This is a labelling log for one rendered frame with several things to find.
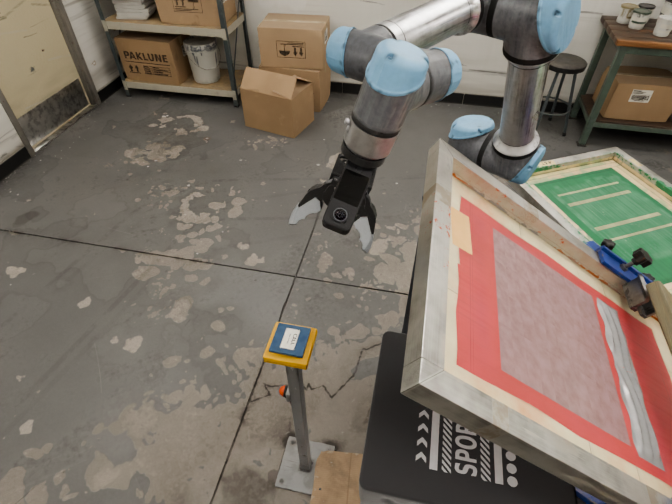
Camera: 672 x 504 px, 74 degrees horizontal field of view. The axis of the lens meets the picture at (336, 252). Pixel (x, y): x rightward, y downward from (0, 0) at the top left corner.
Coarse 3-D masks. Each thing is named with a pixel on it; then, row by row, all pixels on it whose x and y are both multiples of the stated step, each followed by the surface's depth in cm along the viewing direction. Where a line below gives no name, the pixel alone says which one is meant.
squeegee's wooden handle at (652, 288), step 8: (648, 288) 97; (656, 288) 96; (664, 288) 96; (656, 296) 94; (664, 296) 93; (656, 304) 93; (664, 304) 92; (656, 312) 93; (664, 312) 91; (664, 320) 90; (664, 328) 89; (664, 336) 89
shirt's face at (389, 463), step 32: (384, 352) 127; (384, 384) 120; (384, 416) 113; (416, 416) 113; (384, 448) 108; (384, 480) 102; (416, 480) 102; (448, 480) 102; (480, 480) 102; (544, 480) 102
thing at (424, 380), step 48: (432, 192) 81; (480, 192) 97; (432, 240) 71; (576, 240) 103; (432, 288) 64; (432, 336) 59; (432, 384) 54; (480, 432) 58; (528, 432) 59; (576, 480) 62; (624, 480) 64
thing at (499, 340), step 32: (480, 288) 77; (480, 320) 72; (512, 320) 77; (544, 320) 83; (480, 352) 68; (512, 352) 72; (544, 352) 77; (576, 352) 83; (512, 384) 68; (544, 384) 72; (576, 384) 77; (608, 384) 83; (640, 384) 89; (576, 416) 72; (608, 416) 77; (608, 448) 72
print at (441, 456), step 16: (432, 416) 113; (432, 432) 110; (448, 432) 110; (464, 432) 110; (416, 448) 108; (432, 448) 108; (448, 448) 108; (464, 448) 108; (480, 448) 108; (496, 448) 108; (416, 464) 105; (432, 464) 105; (448, 464) 105; (464, 464) 105; (480, 464) 105; (496, 464) 105; (512, 464) 105; (496, 480) 102; (512, 480) 102
